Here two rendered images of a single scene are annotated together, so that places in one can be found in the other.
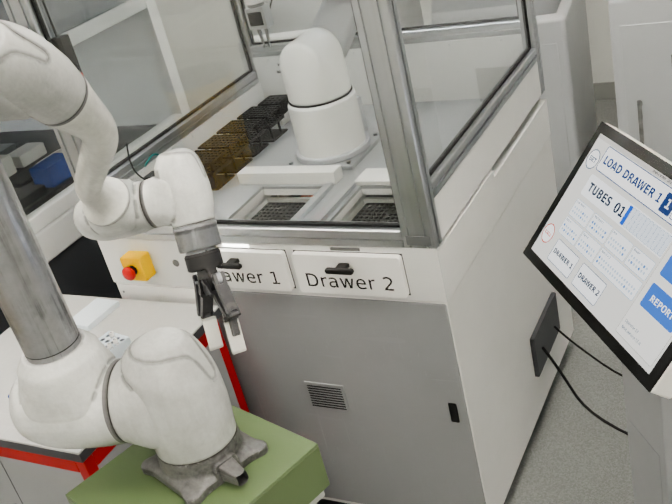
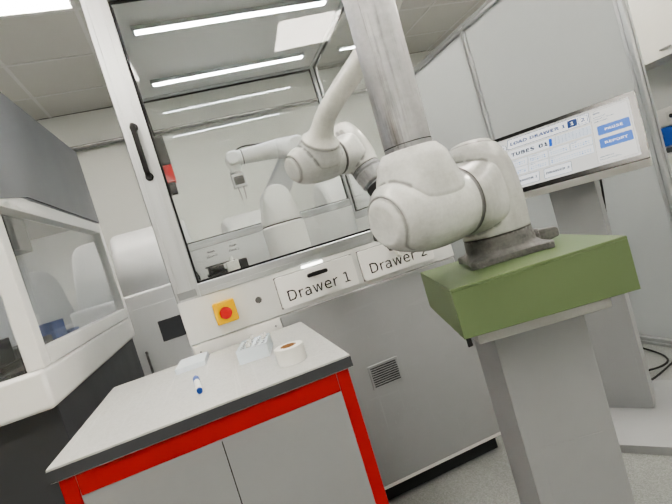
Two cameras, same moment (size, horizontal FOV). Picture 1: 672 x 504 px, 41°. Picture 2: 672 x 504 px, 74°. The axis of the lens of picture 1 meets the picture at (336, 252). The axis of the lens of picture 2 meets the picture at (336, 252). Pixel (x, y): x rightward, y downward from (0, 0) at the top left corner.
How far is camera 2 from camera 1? 1.85 m
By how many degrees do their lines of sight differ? 52
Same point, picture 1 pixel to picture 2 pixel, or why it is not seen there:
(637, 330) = (612, 153)
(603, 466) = not seen: hidden behind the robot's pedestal
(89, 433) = (471, 201)
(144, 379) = (493, 148)
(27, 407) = (425, 181)
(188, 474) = (529, 234)
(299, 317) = (361, 308)
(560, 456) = not seen: hidden behind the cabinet
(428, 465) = (459, 397)
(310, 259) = (372, 251)
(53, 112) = not seen: outside the picture
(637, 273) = (584, 145)
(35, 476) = (275, 440)
